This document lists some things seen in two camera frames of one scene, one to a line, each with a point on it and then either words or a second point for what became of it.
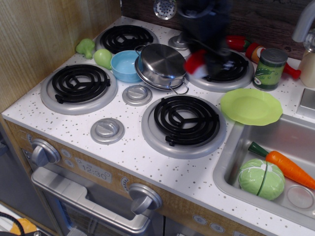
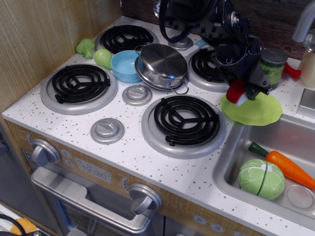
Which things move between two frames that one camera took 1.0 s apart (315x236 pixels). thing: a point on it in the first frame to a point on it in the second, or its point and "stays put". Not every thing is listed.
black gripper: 209,32 to 249,69
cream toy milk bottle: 307,72 stays put
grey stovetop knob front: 107,131 stays put
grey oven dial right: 143,198 stays put
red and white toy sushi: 195,64 to 236,93
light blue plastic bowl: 123,66 stays put
